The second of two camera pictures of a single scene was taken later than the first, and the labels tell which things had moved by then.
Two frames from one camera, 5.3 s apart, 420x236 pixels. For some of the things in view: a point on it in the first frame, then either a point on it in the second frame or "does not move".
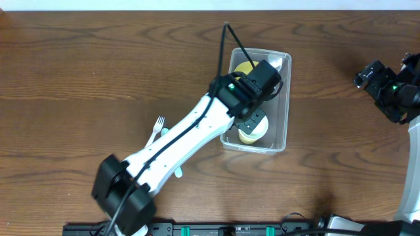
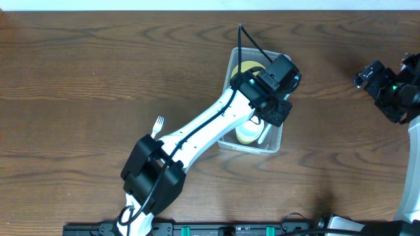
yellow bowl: x=246 y=67 does not move
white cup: x=259 y=132 does not move
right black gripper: x=370 y=80 does not move
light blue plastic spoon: x=178 y=172 to x=268 y=128
